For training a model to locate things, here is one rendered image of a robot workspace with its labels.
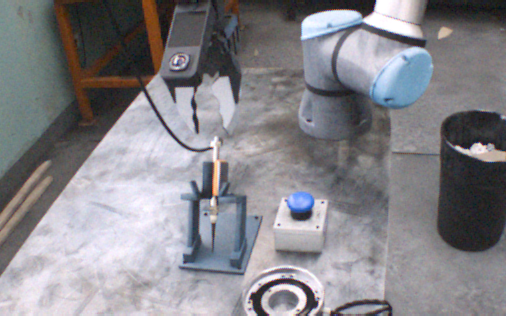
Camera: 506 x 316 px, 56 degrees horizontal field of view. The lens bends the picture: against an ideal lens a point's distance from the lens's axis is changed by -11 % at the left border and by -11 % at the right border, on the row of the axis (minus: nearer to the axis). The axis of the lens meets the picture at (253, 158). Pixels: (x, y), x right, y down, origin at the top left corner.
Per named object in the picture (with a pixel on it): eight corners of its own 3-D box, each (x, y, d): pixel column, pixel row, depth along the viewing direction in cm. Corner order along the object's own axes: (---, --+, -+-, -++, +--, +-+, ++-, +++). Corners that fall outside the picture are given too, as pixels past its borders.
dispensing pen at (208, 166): (198, 254, 75) (202, 135, 75) (207, 249, 79) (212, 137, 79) (213, 255, 74) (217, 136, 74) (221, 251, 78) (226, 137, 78)
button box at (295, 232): (322, 253, 77) (322, 228, 74) (275, 250, 78) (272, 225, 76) (329, 218, 83) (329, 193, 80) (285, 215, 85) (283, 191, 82)
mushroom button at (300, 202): (313, 233, 77) (312, 207, 74) (286, 231, 78) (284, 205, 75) (316, 216, 80) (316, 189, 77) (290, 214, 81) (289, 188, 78)
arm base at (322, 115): (304, 101, 116) (301, 60, 110) (373, 104, 112) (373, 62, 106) (293, 138, 104) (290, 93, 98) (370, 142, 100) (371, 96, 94)
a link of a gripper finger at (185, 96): (208, 116, 78) (210, 59, 72) (195, 138, 73) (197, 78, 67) (188, 112, 78) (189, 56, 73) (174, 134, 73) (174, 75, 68)
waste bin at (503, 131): (514, 260, 171) (541, 163, 147) (429, 258, 179) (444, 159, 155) (503, 202, 198) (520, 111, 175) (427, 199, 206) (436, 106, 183)
